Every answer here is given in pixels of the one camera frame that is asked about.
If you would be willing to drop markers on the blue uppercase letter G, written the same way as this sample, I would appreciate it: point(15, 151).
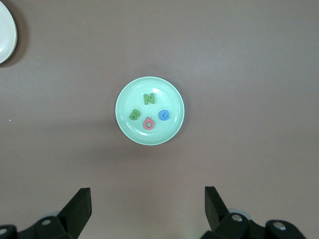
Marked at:
point(161, 117)

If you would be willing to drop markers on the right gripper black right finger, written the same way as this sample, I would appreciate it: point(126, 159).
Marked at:
point(219, 219)

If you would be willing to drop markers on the light green plate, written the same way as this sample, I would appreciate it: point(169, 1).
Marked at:
point(169, 99)

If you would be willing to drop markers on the red uppercase letter Q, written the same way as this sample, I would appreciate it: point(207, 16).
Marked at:
point(144, 125)

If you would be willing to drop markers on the beige plate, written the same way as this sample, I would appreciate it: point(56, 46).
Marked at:
point(6, 32)

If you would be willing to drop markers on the brown table cover cloth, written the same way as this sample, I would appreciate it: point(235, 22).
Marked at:
point(249, 74)

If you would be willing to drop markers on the green uppercase letter B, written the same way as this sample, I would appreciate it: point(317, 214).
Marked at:
point(131, 115)

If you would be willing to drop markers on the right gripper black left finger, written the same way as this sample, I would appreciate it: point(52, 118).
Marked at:
point(69, 219)

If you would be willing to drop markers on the green uppercase letter N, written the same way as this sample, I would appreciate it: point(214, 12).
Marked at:
point(149, 99)

